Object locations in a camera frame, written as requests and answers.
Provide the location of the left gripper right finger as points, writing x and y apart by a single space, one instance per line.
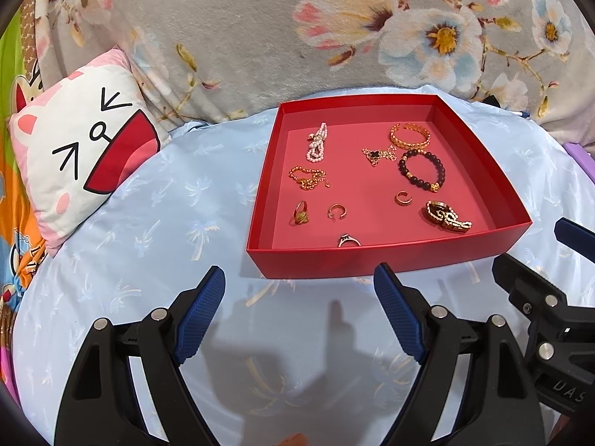
499 405

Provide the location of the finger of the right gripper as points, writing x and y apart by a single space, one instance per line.
574 236
536 297

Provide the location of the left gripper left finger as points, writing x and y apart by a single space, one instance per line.
99 405

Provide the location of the gold hoop earring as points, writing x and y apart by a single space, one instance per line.
336 212

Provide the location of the red jewelry tray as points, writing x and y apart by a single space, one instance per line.
384 189

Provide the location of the purple cloth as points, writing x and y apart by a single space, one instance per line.
585 161

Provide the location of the blue pen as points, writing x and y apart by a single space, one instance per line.
522 114

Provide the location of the colourful cartoon cloth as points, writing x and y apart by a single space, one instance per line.
22 247

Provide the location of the light blue palm bedsheet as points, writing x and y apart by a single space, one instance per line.
282 356

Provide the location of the white cat face pillow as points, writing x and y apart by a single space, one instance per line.
79 140

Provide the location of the grey floral blanket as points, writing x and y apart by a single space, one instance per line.
218 60

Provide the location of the gold chain bangle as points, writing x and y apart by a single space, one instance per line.
409 136

